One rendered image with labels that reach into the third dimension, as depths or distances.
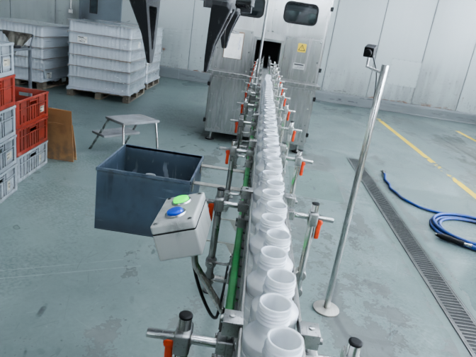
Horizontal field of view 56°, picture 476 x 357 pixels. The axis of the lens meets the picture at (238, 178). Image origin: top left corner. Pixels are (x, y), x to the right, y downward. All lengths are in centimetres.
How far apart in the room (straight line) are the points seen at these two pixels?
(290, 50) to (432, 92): 676
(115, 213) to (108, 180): 12
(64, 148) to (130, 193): 302
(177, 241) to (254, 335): 32
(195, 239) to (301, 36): 494
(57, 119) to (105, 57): 330
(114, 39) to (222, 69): 240
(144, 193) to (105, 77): 616
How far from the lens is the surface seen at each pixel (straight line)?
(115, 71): 752
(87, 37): 762
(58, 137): 447
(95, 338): 228
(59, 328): 235
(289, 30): 560
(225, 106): 569
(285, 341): 48
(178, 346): 57
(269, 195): 81
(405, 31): 1156
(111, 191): 153
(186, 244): 79
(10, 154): 368
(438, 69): 1187
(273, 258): 59
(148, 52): 51
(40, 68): 808
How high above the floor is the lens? 144
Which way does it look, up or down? 19 degrees down
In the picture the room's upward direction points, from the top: 9 degrees clockwise
